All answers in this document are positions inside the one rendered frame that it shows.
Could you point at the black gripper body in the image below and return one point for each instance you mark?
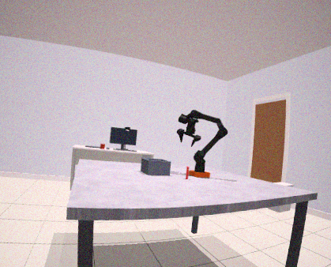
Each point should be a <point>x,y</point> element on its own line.
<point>189,132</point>

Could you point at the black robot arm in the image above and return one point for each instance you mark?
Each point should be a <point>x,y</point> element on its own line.
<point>191,119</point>

